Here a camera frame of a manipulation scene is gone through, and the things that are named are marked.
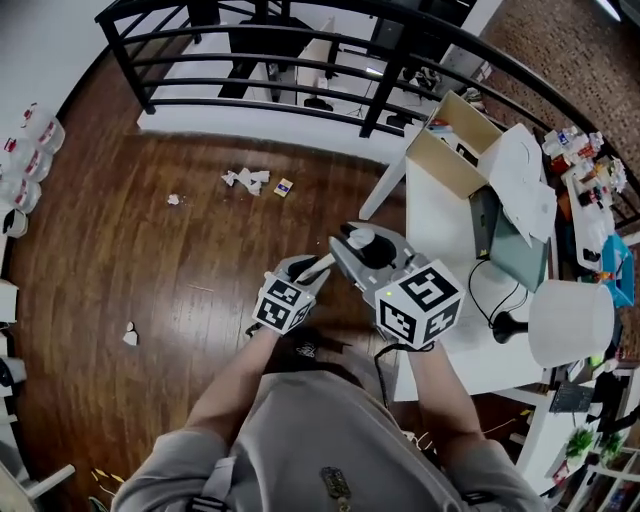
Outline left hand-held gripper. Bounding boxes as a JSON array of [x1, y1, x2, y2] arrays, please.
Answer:
[[251, 254, 332, 336]]

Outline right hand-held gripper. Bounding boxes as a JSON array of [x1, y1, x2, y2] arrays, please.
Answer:
[[328, 222, 466, 352]]

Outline paper scraps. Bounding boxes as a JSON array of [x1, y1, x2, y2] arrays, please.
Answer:
[[234, 167, 271, 197]]

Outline person's right forearm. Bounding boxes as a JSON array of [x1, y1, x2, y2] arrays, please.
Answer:
[[407, 344, 486, 454]]

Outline person's left forearm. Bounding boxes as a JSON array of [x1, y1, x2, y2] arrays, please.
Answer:
[[184, 327, 281, 446]]

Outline person's left shoe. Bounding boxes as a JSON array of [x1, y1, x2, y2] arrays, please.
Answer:
[[287, 335, 326, 364]]

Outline person's left leg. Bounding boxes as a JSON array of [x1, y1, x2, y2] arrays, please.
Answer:
[[272, 324, 351, 381]]

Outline dark grey device box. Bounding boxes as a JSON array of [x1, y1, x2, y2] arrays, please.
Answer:
[[468, 185, 501, 260]]

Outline open cardboard box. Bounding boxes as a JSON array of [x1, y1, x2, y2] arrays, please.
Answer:
[[404, 89, 559, 247]]

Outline grey-green flat pouch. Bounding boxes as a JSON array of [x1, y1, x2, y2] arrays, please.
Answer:
[[492, 209, 552, 294]]

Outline black barcode scanner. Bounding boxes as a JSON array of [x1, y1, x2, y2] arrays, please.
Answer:
[[492, 309, 530, 345]]

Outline person's grey shirt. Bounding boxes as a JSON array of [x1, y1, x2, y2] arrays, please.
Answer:
[[110, 369, 546, 512]]

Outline white extension socket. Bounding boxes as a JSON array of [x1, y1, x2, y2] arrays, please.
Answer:
[[403, 428, 437, 454]]

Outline white lampshade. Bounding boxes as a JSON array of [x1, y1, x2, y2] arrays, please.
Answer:
[[528, 279, 615, 370]]

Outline dark clip-on device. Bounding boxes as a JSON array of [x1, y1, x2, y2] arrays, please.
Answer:
[[319, 466, 351, 501]]

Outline white narrow side table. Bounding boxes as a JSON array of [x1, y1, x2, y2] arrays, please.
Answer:
[[562, 157, 621, 266]]

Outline white office desk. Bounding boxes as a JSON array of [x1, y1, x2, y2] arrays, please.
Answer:
[[294, 17, 337, 107]]

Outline black square pillar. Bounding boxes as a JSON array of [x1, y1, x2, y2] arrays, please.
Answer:
[[219, 0, 301, 99]]

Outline group of small bottles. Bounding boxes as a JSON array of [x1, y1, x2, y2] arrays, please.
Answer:
[[542, 125, 629, 194]]

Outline black sign board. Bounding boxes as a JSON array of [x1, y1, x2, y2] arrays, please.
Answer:
[[548, 380, 596, 415]]

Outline white shelf unit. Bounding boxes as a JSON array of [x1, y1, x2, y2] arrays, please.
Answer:
[[517, 367, 640, 512]]

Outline blue storage box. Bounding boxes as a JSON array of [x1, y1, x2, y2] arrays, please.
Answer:
[[601, 233, 636, 308]]

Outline small green potted plant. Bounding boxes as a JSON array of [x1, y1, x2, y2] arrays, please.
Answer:
[[598, 430, 626, 464], [564, 425, 597, 461]]

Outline black metal railing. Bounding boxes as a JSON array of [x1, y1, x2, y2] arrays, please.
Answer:
[[94, 0, 640, 231]]

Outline small white bin black liner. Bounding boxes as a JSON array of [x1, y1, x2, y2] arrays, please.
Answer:
[[1, 208, 30, 239]]

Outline clear water jug red label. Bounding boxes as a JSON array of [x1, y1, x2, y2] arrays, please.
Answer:
[[0, 174, 42, 215], [19, 102, 66, 154], [3, 137, 54, 184]]

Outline white water dispenser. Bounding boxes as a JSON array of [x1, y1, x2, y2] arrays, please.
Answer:
[[0, 279, 21, 326]]

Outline grey waste bin black liner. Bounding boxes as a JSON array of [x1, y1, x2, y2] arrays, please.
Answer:
[[0, 357, 27, 389]]

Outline light wooden desk white legs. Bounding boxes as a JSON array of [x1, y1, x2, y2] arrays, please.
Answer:
[[0, 449, 77, 512]]

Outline long ceiling light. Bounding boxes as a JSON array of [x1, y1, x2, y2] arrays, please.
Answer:
[[594, 0, 624, 22]]

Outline black scanner cable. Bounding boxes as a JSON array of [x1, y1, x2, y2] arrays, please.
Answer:
[[467, 257, 530, 326]]

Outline right hand-held gripper black cable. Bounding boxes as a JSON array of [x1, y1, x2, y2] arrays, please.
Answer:
[[373, 342, 401, 411]]

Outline thin yellow cable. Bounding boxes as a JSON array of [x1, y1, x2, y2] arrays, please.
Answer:
[[479, 408, 532, 437]]

